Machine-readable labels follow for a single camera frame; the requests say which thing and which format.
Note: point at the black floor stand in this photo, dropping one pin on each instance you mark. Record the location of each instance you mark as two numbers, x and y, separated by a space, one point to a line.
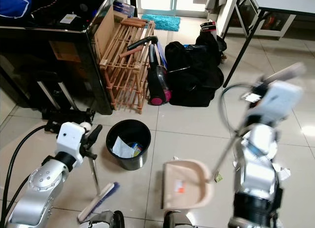
64 120

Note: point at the black clothes pile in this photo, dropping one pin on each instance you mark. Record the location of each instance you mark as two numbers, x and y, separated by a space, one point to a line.
74 6

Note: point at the black wrapped left gripper finger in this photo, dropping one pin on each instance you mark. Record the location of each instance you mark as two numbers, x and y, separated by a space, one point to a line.
97 132

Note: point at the wooden slatted rack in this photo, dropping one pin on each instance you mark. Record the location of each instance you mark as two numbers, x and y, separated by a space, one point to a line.
120 75

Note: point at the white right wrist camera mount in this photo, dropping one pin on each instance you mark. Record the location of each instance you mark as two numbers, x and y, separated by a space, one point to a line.
280 102

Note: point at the black and pink vacuum cleaner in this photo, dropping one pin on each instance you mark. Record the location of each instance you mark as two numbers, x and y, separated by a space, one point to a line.
158 85

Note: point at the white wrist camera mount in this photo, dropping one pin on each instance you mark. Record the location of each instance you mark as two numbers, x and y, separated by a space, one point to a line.
280 102
71 139

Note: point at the glossy black cabinet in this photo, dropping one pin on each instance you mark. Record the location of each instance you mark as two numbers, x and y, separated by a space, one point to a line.
29 46

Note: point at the glass sliding door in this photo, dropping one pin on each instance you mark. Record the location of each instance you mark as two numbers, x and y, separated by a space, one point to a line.
157 1

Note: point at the blue printed box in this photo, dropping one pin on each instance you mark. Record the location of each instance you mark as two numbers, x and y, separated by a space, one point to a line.
124 9

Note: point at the black round waste bin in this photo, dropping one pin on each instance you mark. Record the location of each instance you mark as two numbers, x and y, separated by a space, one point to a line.
128 165

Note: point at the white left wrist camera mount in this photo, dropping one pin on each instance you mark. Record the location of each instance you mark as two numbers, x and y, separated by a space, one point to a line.
71 139

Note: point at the white glass-door cabinet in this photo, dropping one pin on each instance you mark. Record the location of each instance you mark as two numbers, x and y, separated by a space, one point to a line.
275 23

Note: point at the table with black legs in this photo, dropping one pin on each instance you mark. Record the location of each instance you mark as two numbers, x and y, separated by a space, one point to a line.
285 1

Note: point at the broom with blue bristles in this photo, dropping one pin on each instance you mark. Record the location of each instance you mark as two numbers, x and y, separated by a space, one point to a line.
98 201

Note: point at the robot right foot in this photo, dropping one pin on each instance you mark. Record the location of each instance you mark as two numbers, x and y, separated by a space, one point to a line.
177 222

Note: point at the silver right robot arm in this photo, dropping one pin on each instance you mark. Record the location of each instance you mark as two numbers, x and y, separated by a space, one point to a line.
256 179

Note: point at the small colourful packet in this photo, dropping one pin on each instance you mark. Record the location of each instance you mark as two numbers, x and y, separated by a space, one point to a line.
137 149

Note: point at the blue fabric cushion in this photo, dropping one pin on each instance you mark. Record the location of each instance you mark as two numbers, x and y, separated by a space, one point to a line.
12 4

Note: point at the white paper label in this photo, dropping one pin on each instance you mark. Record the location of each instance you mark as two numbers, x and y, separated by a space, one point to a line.
68 19

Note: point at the white paper sheet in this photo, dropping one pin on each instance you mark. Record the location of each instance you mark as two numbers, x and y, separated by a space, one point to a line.
122 148

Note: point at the small black bag with tag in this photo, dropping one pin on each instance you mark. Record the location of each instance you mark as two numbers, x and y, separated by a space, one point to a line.
209 43

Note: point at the brown cardboard sheet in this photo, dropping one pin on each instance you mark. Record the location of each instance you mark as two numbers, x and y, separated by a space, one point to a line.
103 31

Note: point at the teal shaggy mat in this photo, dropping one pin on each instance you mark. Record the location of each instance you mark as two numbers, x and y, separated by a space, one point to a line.
161 22

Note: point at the crumpled white paper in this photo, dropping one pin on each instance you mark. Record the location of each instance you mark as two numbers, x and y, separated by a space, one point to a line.
283 174

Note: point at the green wrapper scrap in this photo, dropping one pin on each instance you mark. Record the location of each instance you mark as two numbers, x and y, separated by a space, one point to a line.
218 177

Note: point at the large black bag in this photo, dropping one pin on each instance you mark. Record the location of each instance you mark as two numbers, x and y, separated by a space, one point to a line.
194 75

